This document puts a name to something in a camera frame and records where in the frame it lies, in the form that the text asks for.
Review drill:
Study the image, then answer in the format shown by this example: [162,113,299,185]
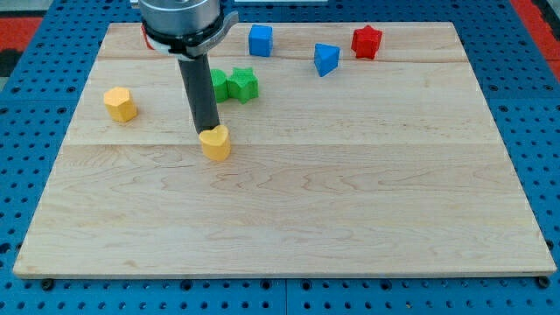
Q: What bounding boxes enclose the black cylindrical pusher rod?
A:
[178,54,220,134]

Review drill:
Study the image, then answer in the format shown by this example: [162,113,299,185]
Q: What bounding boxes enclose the blue triangle block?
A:
[314,43,340,77]

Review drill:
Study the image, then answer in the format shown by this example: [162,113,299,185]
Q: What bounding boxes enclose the yellow hexagon block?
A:
[103,87,137,123]

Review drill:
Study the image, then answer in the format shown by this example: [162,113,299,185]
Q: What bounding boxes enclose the green star block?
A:
[227,67,259,104]

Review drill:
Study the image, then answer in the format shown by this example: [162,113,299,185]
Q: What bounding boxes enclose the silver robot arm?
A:
[138,0,239,133]

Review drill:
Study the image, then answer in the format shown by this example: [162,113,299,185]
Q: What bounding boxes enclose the wooden board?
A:
[13,22,557,279]

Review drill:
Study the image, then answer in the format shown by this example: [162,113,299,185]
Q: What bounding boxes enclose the blue cube block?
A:
[248,24,273,57]

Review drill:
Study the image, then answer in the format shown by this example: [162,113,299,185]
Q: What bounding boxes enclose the green cylinder block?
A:
[211,68,229,102]

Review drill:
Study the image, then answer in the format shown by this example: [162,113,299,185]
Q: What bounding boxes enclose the red block behind arm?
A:
[141,24,154,50]

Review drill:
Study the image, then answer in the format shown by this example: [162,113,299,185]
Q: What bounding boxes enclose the red star block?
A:
[351,24,383,60]

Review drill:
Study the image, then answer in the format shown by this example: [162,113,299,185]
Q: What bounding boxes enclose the yellow heart block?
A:
[199,125,231,161]

